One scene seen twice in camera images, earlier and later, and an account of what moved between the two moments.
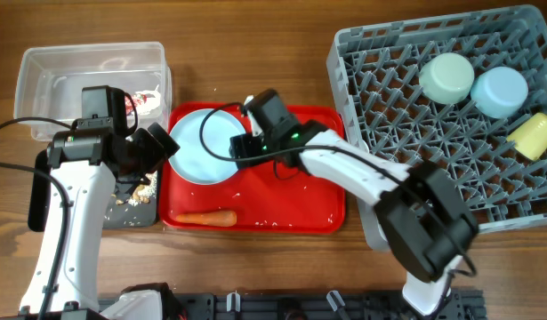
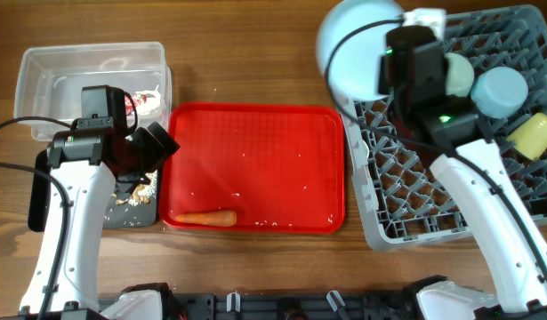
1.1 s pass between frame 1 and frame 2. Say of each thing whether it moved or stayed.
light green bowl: stayed
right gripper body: moved
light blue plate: moved
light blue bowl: stayed
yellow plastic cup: stayed
